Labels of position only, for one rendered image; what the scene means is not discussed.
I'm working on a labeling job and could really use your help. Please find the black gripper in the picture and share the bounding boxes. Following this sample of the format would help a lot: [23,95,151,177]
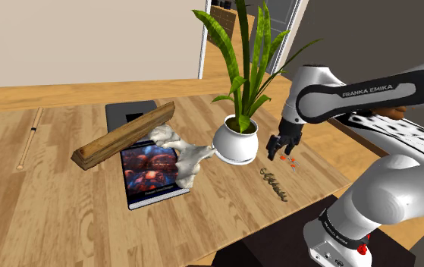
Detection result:
[265,118,305,162]

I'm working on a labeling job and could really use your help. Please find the small orange and white object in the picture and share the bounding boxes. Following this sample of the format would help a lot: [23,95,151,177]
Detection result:
[279,155,301,172]

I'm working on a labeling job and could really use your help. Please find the green plant in white pot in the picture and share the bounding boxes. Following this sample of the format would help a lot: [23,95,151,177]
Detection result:
[191,0,323,167]

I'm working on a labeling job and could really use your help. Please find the dark robot stand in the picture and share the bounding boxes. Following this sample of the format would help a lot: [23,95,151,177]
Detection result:
[211,194,416,267]

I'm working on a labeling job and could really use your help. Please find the white lumpy sculpture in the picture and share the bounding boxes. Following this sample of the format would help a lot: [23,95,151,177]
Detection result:
[147,124,217,190]

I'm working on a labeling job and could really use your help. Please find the white black spotted furniture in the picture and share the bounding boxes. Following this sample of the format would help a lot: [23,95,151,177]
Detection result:
[328,111,424,165]

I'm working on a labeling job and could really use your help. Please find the brown rounded object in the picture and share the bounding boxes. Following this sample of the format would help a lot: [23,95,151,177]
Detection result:
[371,105,408,120]

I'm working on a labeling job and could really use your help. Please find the book with red blue cover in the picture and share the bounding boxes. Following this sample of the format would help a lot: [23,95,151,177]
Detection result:
[119,139,190,212]

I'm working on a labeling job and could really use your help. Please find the brown chest of drawers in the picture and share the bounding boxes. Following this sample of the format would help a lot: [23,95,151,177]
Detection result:
[209,0,238,42]

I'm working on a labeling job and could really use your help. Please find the brown wooden block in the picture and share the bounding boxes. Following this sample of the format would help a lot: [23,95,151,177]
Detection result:
[71,100,177,171]

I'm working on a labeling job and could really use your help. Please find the dark grey tablet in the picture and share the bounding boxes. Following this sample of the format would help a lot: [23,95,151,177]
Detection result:
[104,99,159,134]

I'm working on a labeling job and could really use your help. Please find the light wooden stick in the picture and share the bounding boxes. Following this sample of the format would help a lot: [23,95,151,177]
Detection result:
[15,106,45,171]

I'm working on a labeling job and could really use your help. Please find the dark twisted chain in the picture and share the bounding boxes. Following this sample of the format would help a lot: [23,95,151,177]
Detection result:
[259,166,289,203]

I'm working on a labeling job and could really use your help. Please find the grey door with white frame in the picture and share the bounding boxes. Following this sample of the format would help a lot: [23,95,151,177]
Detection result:
[262,0,303,76]

